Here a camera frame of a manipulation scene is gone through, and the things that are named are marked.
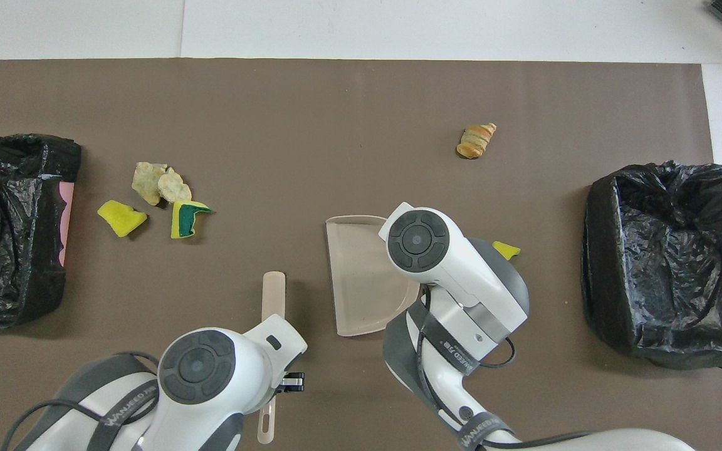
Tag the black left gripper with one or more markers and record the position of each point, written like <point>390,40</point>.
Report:
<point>292,382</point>

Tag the beige brush with black bristles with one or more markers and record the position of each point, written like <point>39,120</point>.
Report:
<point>273,294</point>

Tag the beige plastic dustpan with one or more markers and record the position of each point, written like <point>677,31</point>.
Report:
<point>361,275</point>

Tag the yellow sponge with green layer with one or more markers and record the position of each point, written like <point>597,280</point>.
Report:
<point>184,222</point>

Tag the yellow sponge chunk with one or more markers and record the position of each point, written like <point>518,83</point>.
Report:
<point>121,218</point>

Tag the pale toy food piece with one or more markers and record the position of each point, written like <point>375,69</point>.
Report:
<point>146,181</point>

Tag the striped toy croissant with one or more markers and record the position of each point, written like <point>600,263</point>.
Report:
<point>477,141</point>

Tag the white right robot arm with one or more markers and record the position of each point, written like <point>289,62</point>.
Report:
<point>461,275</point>

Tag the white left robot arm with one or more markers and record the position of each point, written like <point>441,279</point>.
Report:
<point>210,388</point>

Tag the pink bin with black bag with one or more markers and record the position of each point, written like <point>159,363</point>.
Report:
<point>16,219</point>

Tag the bin lined with black bag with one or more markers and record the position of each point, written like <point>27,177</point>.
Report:
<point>649,263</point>

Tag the small yellow sponge piece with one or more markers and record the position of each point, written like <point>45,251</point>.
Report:
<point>508,250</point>

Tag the brown paper table mat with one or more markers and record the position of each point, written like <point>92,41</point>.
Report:
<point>336,113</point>

